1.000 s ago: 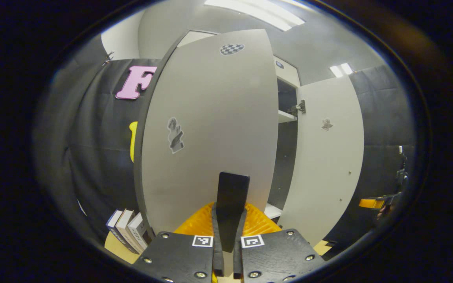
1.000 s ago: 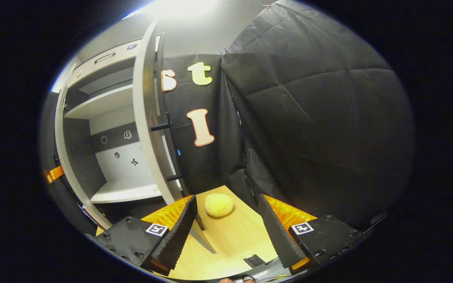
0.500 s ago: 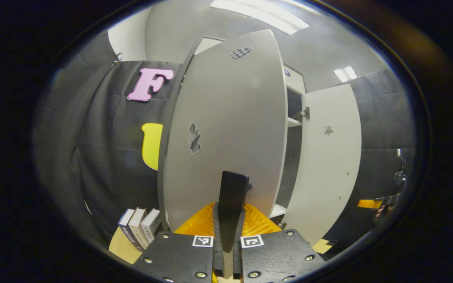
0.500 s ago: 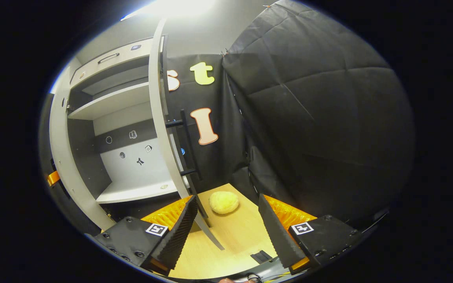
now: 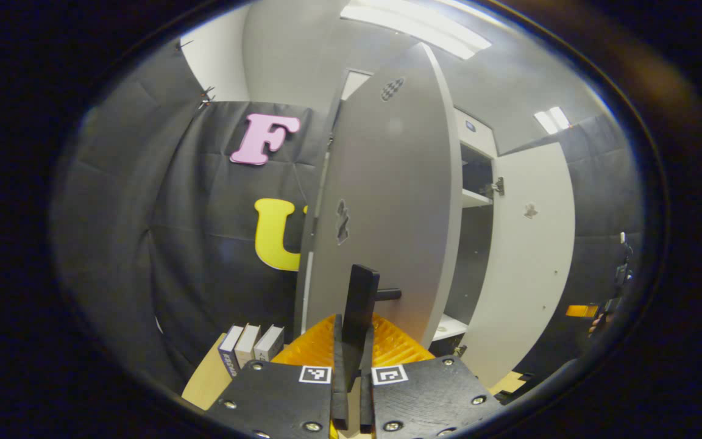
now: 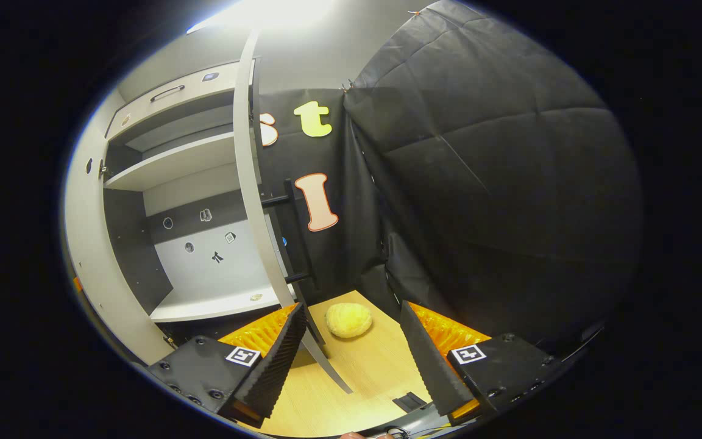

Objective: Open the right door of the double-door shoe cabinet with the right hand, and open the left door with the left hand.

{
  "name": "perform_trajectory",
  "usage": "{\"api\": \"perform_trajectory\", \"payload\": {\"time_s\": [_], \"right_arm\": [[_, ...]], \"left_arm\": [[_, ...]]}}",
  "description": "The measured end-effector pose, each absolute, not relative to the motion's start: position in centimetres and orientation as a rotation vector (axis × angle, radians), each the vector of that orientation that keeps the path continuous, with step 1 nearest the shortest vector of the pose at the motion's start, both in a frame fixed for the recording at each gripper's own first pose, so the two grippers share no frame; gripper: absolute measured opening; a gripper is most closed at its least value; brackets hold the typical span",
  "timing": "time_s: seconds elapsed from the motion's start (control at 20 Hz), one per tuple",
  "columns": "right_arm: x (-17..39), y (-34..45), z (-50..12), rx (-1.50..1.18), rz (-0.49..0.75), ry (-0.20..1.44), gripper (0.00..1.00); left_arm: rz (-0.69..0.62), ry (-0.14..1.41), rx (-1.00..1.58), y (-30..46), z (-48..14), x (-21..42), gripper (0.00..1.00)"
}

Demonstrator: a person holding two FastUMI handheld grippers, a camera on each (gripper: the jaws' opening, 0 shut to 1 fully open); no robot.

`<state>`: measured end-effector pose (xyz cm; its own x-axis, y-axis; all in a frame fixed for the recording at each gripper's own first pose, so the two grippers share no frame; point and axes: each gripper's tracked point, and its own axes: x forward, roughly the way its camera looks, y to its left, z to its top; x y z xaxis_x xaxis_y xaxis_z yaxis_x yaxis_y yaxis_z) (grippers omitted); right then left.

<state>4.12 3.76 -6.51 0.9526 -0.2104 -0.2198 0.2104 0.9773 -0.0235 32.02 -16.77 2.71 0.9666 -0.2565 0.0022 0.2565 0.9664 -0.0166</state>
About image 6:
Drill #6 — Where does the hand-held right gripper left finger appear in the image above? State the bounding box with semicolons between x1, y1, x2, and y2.
146;303;308;427

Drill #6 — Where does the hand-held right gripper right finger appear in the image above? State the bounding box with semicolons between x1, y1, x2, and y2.
400;301;562;426

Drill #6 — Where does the grey cabinet door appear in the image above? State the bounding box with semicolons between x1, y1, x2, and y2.
63;91;172;366
232;27;355;395

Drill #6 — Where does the grey double-door shoe cabinet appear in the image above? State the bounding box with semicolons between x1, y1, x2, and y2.
62;58;297;366

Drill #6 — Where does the white cabinet shelf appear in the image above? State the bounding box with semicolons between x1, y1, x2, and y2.
104;131;239;193

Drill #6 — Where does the grey cabinet drawer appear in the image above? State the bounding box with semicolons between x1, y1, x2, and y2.
104;59;257;144

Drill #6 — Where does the small black flat object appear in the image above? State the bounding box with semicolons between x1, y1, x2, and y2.
392;392;428;413

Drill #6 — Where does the yellow round sponge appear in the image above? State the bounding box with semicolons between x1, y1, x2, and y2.
325;303;373;340

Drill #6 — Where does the black backdrop cloth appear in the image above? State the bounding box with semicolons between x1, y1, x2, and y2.
253;0;644;354

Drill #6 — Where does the ceiling light panel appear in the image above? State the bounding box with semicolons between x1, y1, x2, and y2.
186;0;339;34

